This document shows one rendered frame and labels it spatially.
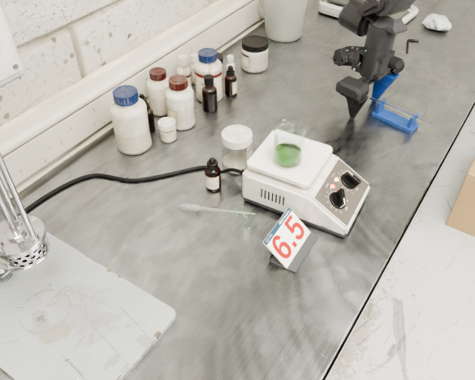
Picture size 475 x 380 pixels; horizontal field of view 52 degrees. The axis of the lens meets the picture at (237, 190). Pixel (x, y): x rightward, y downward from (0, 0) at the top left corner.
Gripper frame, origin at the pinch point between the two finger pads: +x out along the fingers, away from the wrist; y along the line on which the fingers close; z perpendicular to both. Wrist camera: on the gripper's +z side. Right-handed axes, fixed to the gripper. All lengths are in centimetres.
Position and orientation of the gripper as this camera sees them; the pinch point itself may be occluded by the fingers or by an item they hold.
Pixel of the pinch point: (366, 96)
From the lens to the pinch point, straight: 114.2
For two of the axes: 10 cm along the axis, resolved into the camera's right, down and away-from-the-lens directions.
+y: -6.9, 4.9, -5.4
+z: -7.3, -4.9, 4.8
